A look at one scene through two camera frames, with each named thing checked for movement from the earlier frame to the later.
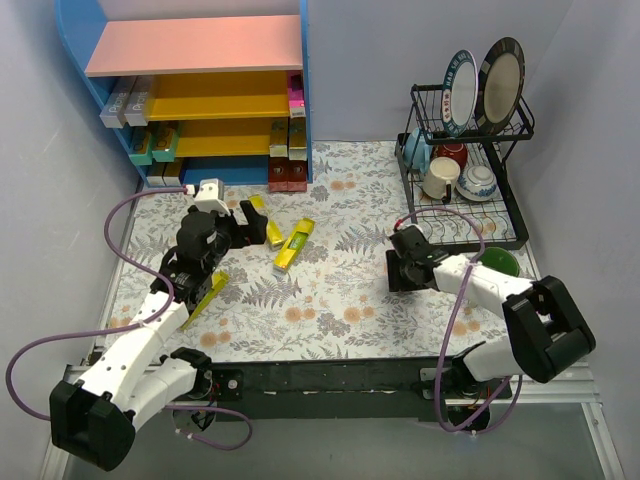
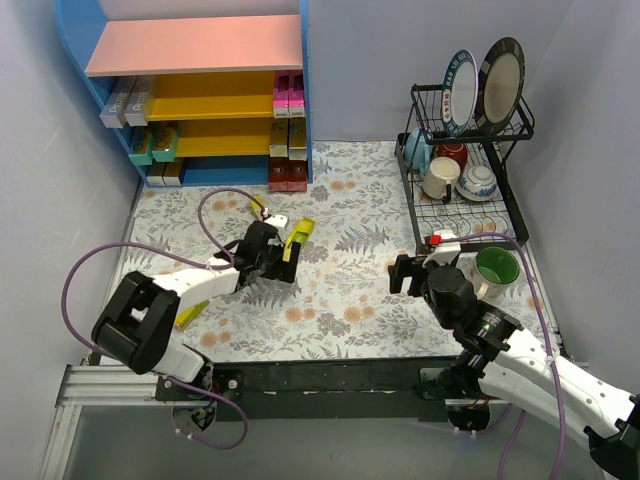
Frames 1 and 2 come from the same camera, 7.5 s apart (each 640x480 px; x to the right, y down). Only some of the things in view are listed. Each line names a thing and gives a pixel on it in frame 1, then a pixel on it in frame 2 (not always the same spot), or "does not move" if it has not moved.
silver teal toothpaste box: x=164 y=139 does not move
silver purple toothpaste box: x=154 y=177 does not move
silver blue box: x=278 y=136 does not move
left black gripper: x=236 y=230 → x=288 y=267
